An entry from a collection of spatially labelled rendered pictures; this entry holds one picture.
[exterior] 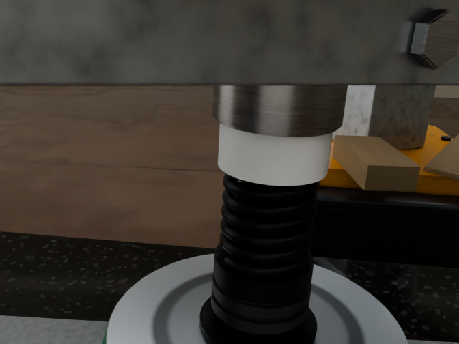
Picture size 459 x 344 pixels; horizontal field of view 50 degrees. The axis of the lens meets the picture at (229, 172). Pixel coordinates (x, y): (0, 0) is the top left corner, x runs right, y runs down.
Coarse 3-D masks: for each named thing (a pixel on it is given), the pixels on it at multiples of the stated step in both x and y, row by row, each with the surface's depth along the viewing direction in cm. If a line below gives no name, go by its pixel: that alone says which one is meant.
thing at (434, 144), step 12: (432, 132) 136; (444, 132) 136; (432, 144) 124; (444, 144) 125; (408, 156) 113; (420, 156) 113; (432, 156) 114; (336, 168) 102; (420, 168) 105; (324, 180) 102; (336, 180) 102; (348, 180) 102; (420, 180) 101; (432, 180) 101; (444, 180) 101; (456, 180) 101; (420, 192) 102; (432, 192) 102; (444, 192) 102; (456, 192) 102
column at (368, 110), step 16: (352, 96) 113; (368, 96) 109; (384, 96) 109; (400, 96) 111; (416, 96) 113; (432, 96) 116; (352, 112) 114; (368, 112) 109; (384, 112) 110; (400, 112) 113; (416, 112) 115; (352, 128) 114; (368, 128) 110; (384, 128) 112; (400, 128) 114; (416, 128) 117; (400, 144) 116; (416, 144) 119
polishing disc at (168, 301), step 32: (160, 288) 39; (192, 288) 40; (320, 288) 41; (352, 288) 41; (128, 320) 35; (160, 320) 36; (192, 320) 36; (320, 320) 37; (352, 320) 37; (384, 320) 37
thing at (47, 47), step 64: (0, 0) 17; (64, 0) 18; (128, 0) 19; (192, 0) 20; (256, 0) 21; (320, 0) 22; (384, 0) 24; (448, 0) 26; (0, 64) 17; (64, 64) 18; (128, 64) 19; (192, 64) 21; (256, 64) 22; (320, 64) 23; (384, 64) 25; (448, 64) 27
